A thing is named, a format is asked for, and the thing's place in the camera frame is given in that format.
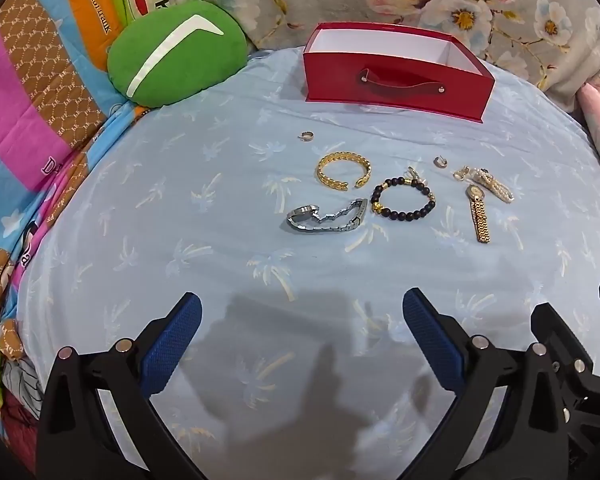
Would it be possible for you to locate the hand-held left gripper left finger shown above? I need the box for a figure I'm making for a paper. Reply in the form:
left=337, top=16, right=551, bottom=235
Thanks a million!
left=35, top=292, right=203, bottom=480

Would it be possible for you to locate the gold chain bracelet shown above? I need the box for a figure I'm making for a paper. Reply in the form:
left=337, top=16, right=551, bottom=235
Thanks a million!
left=316, top=152, right=372, bottom=191

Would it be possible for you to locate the red box with handle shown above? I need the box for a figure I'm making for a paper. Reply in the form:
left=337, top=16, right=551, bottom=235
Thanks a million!
left=302, top=22, right=496, bottom=124

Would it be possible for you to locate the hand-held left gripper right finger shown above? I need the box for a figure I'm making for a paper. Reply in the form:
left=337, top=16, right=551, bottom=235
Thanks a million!
left=395, top=287, right=576, bottom=480

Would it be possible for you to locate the silver wristwatch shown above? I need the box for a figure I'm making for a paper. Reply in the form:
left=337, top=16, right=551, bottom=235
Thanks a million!
left=286, top=198, right=369, bottom=234

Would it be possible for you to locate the light blue palm print sheet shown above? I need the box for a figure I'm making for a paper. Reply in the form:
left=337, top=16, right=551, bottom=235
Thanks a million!
left=10, top=45, right=600, bottom=480

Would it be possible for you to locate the black bead bracelet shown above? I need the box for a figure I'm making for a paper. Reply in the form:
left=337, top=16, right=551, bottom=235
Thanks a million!
left=371, top=177, right=437, bottom=221

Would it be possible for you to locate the colourful cartoon blanket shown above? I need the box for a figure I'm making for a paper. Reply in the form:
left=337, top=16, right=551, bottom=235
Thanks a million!
left=0, top=0, right=181, bottom=411

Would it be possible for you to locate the gold wristwatch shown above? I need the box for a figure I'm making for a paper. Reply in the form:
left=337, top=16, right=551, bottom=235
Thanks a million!
left=464, top=184, right=493, bottom=245

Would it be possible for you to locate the pearl bracelet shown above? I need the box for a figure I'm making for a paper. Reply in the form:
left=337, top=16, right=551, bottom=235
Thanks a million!
left=467, top=166, right=515, bottom=204

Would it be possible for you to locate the green round pillow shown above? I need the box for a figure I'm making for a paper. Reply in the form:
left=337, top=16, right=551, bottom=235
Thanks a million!
left=107, top=0, right=248, bottom=109

